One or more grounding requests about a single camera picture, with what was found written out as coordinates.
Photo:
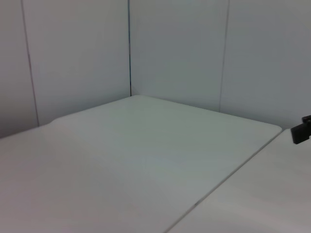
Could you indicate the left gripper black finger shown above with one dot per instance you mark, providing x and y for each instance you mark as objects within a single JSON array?
[{"x": 301, "y": 133}]

